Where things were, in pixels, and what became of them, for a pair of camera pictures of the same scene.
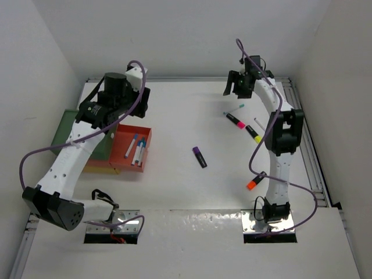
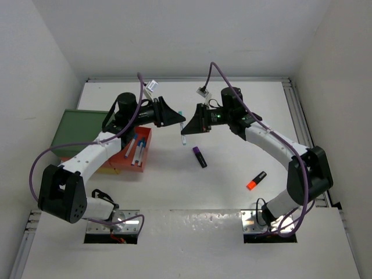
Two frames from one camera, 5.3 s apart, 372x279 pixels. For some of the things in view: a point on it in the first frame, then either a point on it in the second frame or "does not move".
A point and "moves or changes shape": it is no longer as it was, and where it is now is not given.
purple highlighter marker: x=199 y=157 does not move
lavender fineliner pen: x=131 y=146 does not move
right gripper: x=233 y=77 → x=200 y=123
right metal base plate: x=253 y=222 does not move
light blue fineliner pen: x=142 y=152 does not move
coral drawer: x=124 y=134 does not move
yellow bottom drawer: x=100 y=169 does not move
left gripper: x=142 y=106 → x=163 y=114
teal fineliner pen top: x=240 y=106 moves or changes shape
